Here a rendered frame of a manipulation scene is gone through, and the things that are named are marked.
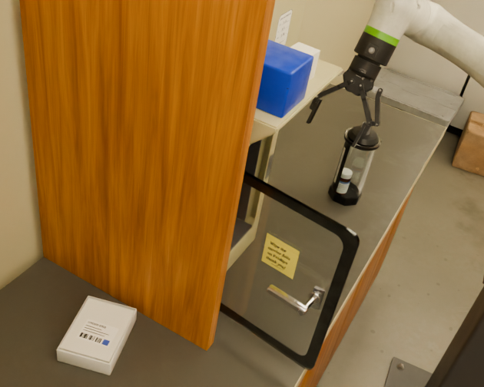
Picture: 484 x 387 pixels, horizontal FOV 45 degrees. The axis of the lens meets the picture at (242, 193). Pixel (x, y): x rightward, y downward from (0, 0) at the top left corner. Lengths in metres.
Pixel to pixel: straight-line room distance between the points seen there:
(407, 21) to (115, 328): 1.00
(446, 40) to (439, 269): 1.88
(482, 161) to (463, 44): 2.57
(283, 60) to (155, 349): 0.70
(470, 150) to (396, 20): 2.57
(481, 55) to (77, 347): 1.11
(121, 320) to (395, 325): 1.74
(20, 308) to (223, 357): 0.48
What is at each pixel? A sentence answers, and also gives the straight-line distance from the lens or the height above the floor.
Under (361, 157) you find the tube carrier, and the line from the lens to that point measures 1.75.
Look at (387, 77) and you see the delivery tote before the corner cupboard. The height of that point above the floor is 0.33.
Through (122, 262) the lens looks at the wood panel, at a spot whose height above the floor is 1.07.
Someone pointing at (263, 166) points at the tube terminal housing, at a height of 1.18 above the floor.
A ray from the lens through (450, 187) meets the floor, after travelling 3.89.
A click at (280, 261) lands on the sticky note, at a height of 1.24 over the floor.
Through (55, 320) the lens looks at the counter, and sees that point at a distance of 1.43.
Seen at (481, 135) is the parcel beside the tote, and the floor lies 0.28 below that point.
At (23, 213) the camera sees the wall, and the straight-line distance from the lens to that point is 1.48.
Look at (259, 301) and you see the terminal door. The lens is 1.28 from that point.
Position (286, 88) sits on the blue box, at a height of 1.57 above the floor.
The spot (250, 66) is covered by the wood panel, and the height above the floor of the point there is 1.65.
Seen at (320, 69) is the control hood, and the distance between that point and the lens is 1.27.
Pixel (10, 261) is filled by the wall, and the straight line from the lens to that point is 1.54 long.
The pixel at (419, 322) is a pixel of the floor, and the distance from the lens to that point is 2.94.
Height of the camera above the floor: 2.05
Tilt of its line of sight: 38 degrees down
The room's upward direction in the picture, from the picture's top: 10 degrees clockwise
